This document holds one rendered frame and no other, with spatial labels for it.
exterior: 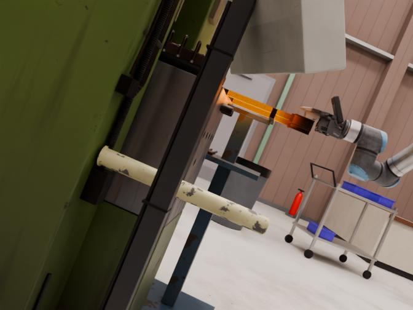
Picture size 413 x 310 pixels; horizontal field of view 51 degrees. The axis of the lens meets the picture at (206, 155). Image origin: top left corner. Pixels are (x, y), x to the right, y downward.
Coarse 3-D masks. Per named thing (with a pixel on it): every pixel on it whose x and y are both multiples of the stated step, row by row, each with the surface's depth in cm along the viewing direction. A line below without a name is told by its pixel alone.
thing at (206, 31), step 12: (192, 0) 165; (204, 0) 164; (180, 12) 165; (192, 12) 165; (204, 12) 164; (180, 24) 165; (192, 24) 165; (204, 24) 165; (216, 24) 188; (180, 36) 165; (192, 36) 165; (204, 36) 174; (192, 48) 165; (204, 48) 184
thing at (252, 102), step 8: (232, 96) 175; (240, 96) 175; (248, 104) 177; (256, 104) 174; (264, 104) 173; (280, 112) 172; (288, 120) 174; (296, 120) 172; (304, 120) 171; (312, 120) 170; (304, 128) 170
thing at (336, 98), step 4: (336, 96) 181; (332, 100) 182; (336, 100) 181; (332, 104) 183; (336, 104) 181; (332, 108) 185; (336, 108) 181; (340, 108) 181; (336, 112) 181; (340, 112) 180; (340, 116) 180; (340, 120) 180
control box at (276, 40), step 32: (224, 0) 98; (256, 0) 82; (288, 0) 71; (320, 0) 68; (256, 32) 84; (288, 32) 73; (320, 32) 69; (256, 64) 87; (288, 64) 74; (320, 64) 70
